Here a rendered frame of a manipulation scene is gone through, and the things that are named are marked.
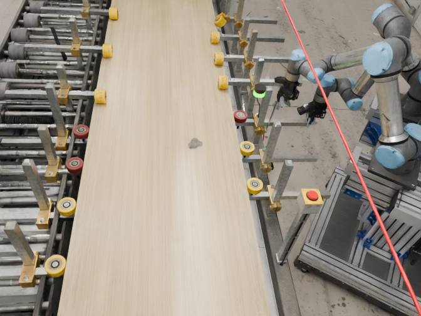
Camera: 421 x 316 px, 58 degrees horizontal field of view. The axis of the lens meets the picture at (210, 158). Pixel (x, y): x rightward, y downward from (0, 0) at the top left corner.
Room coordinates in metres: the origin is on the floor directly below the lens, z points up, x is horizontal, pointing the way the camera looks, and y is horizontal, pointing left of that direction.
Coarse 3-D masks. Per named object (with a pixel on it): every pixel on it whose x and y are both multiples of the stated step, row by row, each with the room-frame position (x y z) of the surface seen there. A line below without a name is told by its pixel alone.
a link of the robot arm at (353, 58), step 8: (408, 40) 1.44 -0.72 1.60; (360, 48) 1.58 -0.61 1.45; (408, 48) 1.40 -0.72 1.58; (328, 56) 1.69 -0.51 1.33; (336, 56) 1.64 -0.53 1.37; (344, 56) 1.60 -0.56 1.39; (352, 56) 1.57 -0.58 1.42; (360, 56) 1.54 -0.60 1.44; (408, 56) 1.41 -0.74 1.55; (328, 64) 1.64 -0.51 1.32; (336, 64) 1.61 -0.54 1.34; (344, 64) 1.59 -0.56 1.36; (352, 64) 1.56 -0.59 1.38; (360, 64) 1.55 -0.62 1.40; (328, 72) 1.64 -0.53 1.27
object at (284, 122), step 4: (248, 120) 1.66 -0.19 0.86; (252, 120) 1.66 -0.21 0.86; (264, 120) 1.68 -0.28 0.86; (268, 120) 1.68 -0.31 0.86; (272, 120) 1.69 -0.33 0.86; (276, 120) 1.69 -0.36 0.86; (280, 120) 1.70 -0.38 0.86; (284, 120) 1.70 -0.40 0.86; (288, 120) 1.71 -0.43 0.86; (292, 120) 1.71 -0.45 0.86; (296, 120) 1.72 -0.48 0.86; (300, 120) 1.72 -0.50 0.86; (304, 120) 1.73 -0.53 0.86; (236, 124) 1.63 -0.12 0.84; (240, 124) 1.63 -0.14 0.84; (244, 124) 1.64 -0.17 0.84; (248, 124) 1.65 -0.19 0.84; (252, 124) 1.65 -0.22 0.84; (264, 124) 1.66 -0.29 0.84; (272, 124) 1.67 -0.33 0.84; (284, 124) 1.69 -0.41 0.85; (288, 124) 1.69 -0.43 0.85; (292, 124) 1.70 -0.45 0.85; (296, 124) 1.70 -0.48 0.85; (300, 124) 1.71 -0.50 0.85; (304, 124) 1.71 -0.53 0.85
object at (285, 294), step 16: (224, 32) 2.89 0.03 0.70; (240, 96) 2.07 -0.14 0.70; (256, 144) 1.61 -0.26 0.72; (256, 176) 1.38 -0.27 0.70; (272, 224) 1.08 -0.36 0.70; (272, 240) 0.98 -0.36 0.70; (272, 256) 0.90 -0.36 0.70; (272, 272) 0.84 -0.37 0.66; (288, 272) 0.83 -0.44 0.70; (288, 288) 0.75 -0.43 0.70; (288, 304) 0.68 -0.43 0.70
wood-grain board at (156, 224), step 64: (128, 0) 2.80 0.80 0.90; (192, 0) 2.95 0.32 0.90; (128, 64) 1.98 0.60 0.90; (192, 64) 2.08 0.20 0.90; (128, 128) 1.42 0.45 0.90; (192, 128) 1.49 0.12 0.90; (128, 192) 1.01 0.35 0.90; (192, 192) 1.06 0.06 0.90; (128, 256) 0.70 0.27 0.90; (192, 256) 0.74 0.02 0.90; (256, 256) 0.78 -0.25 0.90
